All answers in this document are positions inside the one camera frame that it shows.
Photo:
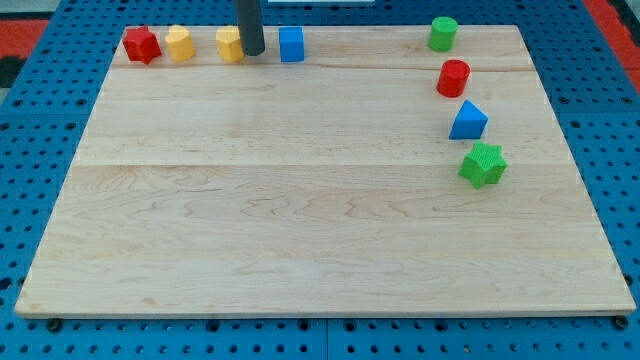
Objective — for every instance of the green star block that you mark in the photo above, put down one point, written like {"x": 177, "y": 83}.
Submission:
{"x": 483, "y": 164}

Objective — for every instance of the red cylinder block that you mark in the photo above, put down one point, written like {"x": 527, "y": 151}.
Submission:
{"x": 453, "y": 78}

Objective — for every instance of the blue triangle block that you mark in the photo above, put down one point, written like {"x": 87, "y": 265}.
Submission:
{"x": 469, "y": 123}

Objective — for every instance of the green cylinder block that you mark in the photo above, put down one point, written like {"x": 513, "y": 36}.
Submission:
{"x": 442, "y": 34}

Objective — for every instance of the red star block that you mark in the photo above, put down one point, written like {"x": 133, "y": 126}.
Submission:
{"x": 141, "y": 45}

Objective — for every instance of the yellow hexagon block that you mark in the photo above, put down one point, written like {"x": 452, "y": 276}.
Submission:
{"x": 229, "y": 44}

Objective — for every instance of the blue cube block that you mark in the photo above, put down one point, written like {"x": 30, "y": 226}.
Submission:
{"x": 291, "y": 44}

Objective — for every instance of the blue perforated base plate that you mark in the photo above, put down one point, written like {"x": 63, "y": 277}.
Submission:
{"x": 45, "y": 112}

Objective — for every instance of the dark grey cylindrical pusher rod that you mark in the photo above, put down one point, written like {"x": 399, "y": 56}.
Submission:
{"x": 250, "y": 25}

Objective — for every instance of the light wooden board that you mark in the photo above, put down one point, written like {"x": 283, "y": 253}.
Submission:
{"x": 326, "y": 188}

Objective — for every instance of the yellow heart block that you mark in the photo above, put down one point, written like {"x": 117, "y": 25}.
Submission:
{"x": 179, "y": 43}

